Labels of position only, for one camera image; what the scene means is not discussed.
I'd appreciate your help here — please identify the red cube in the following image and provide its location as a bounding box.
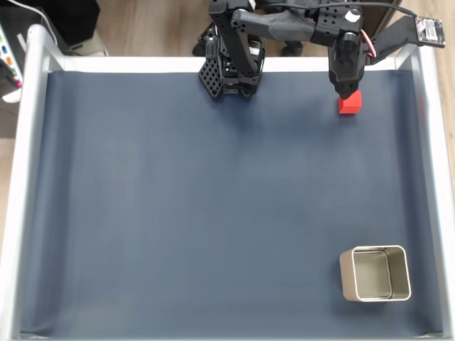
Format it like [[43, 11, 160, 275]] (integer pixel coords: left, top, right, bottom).
[[338, 90, 363, 115]]

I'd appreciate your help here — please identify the white red servo wire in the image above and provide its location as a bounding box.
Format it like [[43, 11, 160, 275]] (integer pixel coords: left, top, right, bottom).
[[358, 28, 378, 60]]

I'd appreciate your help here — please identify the white device with coloured buttons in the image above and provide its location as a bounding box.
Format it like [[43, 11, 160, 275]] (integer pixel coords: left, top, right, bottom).
[[0, 6, 49, 104]]

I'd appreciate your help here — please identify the white cable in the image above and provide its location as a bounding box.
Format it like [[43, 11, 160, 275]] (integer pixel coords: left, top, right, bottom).
[[6, 0, 58, 46]]

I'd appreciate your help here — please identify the square metal tin container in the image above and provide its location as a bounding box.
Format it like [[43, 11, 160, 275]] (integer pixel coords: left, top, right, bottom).
[[339, 244, 412, 303]]

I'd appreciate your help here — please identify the black camera cable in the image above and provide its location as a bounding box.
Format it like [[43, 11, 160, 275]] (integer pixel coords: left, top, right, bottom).
[[261, 0, 419, 18]]

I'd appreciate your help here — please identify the white metal table frame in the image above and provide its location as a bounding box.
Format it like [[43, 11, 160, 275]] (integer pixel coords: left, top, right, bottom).
[[0, 23, 455, 341]]

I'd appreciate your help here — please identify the dark wooden cabinet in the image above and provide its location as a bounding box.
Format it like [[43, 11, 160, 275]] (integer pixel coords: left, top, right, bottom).
[[360, 6, 405, 40]]

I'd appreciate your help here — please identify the bare circuit board camera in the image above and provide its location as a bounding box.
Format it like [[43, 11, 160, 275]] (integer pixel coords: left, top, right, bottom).
[[369, 14, 447, 65]]

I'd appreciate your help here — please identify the black box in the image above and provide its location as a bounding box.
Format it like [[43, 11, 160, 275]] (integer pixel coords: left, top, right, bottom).
[[45, 0, 100, 54]]

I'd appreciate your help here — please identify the blue-grey table mat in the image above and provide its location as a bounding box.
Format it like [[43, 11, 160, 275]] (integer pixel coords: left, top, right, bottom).
[[19, 69, 445, 338]]

